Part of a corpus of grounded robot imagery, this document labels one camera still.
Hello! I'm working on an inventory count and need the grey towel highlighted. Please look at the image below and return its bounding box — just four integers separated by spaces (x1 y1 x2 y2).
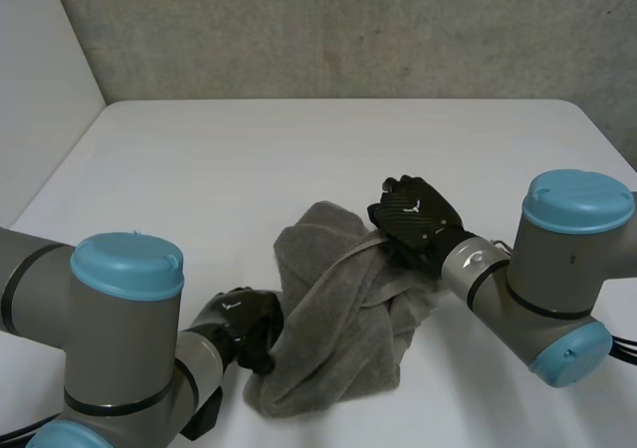
241 200 444 421

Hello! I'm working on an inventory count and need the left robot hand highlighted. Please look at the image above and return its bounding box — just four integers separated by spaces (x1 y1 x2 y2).
191 287 286 375

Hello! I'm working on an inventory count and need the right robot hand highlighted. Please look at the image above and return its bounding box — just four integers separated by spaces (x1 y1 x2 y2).
367 174 475 281

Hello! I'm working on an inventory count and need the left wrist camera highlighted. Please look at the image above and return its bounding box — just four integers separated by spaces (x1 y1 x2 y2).
179 389 224 442

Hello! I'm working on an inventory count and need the black cable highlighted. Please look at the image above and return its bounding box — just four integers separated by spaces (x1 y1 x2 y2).
605 336 637 365
0 408 61 444

